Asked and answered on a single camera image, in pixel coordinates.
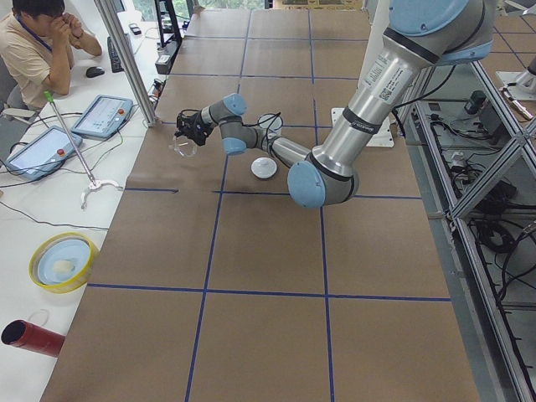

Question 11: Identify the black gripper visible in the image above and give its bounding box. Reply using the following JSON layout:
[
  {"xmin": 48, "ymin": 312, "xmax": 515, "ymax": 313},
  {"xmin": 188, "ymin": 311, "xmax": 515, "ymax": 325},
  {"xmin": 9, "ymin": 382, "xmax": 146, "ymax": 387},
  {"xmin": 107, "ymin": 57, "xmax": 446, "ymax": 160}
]
[{"xmin": 174, "ymin": 109, "xmax": 212, "ymax": 146}]

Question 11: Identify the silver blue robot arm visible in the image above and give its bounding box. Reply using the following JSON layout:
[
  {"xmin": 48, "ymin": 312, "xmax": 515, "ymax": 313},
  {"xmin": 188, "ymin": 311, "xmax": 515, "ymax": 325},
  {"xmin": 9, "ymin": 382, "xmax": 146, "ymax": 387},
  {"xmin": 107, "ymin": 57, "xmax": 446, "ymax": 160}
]
[{"xmin": 175, "ymin": 1, "xmax": 497, "ymax": 209}]

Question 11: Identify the brown paper table cover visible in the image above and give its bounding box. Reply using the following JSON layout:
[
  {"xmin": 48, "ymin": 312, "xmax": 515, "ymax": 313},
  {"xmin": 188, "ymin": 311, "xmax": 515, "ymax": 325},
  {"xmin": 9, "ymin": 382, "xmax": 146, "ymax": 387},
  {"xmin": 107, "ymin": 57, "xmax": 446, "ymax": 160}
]
[{"xmin": 43, "ymin": 10, "xmax": 479, "ymax": 401}]

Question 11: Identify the yellow rimmed round tub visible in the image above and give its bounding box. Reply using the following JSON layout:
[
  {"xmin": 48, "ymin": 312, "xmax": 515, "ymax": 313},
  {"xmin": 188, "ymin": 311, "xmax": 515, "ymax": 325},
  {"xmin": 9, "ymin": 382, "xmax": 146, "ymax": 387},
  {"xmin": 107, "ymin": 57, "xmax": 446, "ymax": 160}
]
[{"xmin": 28, "ymin": 232, "xmax": 99, "ymax": 294}]

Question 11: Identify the red cardboard tube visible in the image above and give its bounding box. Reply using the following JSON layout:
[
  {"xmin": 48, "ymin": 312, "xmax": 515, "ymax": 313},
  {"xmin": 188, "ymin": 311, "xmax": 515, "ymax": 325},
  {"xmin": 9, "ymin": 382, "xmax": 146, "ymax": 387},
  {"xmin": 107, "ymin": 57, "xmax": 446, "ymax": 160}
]
[{"xmin": 1, "ymin": 320, "xmax": 65, "ymax": 358}]

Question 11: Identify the seated person beige shirt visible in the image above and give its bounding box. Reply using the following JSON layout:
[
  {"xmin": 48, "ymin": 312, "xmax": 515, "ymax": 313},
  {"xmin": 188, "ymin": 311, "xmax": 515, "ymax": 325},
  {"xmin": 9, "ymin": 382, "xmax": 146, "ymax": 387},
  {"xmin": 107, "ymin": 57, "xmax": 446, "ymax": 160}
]
[{"xmin": 1, "ymin": 0, "xmax": 102, "ymax": 111}]

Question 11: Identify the aluminium frame rail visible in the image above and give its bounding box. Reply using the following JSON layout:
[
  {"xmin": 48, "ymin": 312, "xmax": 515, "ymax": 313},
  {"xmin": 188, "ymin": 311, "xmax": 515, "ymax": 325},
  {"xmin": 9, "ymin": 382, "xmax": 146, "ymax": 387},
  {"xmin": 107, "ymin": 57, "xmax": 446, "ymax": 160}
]
[{"xmin": 401, "ymin": 52, "xmax": 535, "ymax": 401}]

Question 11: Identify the black cable bundle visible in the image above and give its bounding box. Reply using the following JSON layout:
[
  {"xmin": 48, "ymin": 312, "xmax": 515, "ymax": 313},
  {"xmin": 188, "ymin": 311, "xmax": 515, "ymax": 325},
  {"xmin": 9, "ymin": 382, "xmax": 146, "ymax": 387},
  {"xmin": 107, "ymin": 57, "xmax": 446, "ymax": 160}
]
[{"xmin": 468, "ymin": 213, "xmax": 536, "ymax": 256}]

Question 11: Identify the far teach pendant tablet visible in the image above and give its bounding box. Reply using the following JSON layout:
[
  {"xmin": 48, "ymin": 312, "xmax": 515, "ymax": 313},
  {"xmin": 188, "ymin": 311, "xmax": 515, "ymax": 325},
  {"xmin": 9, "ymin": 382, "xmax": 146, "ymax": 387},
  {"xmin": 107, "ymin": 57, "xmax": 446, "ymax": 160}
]
[{"xmin": 71, "ymin": 95, "xmax": 133, "ymax": 139}]

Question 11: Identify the near teach pendant tablet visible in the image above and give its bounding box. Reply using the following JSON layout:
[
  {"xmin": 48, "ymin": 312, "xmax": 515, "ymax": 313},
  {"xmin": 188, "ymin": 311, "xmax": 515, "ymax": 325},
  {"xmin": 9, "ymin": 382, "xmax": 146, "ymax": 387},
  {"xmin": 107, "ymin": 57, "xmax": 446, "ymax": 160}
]
[{"xmin": 5, "ymin": 126, "xmax": 75, "ymax": 181}]

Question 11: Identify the black keyboard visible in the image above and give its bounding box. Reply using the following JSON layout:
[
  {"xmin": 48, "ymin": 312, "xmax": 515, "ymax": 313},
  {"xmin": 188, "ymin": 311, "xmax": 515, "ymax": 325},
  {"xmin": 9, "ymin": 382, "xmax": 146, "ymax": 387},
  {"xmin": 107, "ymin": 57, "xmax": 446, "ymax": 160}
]
[{"xmin": 106, "ymin": 37, "xmax": 123, "ymax": 73}]

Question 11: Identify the light blue plate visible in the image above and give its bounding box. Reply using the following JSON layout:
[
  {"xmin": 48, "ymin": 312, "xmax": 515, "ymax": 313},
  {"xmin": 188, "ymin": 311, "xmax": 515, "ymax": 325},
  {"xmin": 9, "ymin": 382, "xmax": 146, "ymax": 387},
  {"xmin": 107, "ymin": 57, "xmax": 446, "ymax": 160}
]
[{"xmin": 37, "ymin": 239, "xmax": 90, "ymax": 285}]

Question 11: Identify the white food piece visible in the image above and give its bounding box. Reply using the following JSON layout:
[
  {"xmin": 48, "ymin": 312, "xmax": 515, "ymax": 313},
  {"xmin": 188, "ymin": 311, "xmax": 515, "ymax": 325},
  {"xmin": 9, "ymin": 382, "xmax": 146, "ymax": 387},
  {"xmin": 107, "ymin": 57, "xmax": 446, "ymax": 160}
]
[{"xmin": 52, "ymin": 260, "xmax": 75, "ymax": 275}]

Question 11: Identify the aluminium frame post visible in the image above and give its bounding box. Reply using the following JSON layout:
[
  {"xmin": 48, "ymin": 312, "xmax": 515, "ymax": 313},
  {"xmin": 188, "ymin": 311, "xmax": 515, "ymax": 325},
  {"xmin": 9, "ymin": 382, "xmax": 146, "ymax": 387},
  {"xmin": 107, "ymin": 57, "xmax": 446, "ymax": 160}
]
[{"xmin": 95, "ymin": 0, "xmax": 157, "ymax": 127}]

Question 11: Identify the white enamel cup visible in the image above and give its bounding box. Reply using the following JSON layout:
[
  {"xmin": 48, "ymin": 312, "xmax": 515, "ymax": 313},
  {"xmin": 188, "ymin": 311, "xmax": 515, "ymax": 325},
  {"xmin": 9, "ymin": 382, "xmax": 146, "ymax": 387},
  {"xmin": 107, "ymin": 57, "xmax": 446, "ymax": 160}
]
[{"xmin": 257, "ymin": 113, "xmax": 283, "ymax": 139}]

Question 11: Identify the black computer mouse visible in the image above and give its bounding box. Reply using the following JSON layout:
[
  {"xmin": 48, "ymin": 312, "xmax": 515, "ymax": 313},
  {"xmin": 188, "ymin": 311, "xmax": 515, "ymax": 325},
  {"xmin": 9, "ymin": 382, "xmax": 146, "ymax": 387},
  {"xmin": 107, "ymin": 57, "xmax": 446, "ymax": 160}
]
[{"xmin": 85, "ymin": 66, "xmax": 105, "ymax": 79}]

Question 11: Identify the teach pendant tablet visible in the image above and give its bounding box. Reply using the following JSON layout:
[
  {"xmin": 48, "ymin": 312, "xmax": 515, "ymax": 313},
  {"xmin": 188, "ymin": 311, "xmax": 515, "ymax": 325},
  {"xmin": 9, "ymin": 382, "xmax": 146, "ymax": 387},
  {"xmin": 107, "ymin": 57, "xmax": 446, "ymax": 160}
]
[
  {"xmin": 71, "ymin": 95, "xmax": 133, "ymax": 139},
  {"xmin": 5, "ymin": 126, "xmax": 75, "ymax": 181}
]

